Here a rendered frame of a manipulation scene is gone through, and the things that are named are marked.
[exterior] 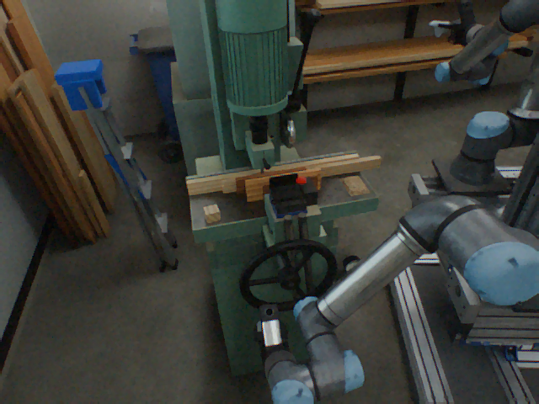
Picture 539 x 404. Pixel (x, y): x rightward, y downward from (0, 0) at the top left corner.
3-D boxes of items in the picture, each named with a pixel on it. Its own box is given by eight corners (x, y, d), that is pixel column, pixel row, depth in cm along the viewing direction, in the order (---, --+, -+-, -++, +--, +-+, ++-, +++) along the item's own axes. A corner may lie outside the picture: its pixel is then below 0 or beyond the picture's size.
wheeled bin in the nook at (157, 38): (159, 169, 306) (126, 44, 246) (157, 138, 347) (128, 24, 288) (237, 156, 317) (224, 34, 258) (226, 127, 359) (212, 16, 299)
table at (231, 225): (196, 267, 109) (193, 252, 106) (190, 203, 133) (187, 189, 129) (391, 230, 118) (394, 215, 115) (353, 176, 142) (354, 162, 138)
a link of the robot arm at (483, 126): (453, 145, 142) (464, 111, 133) (486, 140, 143) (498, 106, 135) (473, 162, 132) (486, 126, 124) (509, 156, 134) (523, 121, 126)
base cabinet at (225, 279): (231, 379, 168) (209, 272, 125) (216, 279, 213) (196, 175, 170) (327, 355, 175) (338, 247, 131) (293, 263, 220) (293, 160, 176)
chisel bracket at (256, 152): (253, 174, 120) (252, 151, 115) (246, 152, 131) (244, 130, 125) (276, 171, 121) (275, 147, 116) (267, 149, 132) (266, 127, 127)
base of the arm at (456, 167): (483, 162, 149) (491, 140, 143) (500, 184, 137) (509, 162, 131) (444, 162, 150) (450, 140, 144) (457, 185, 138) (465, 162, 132)
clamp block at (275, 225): (274, 245, 111) (272, 222, 105) (264, 215, 121) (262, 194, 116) (322, 236, 113) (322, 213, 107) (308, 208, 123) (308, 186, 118)
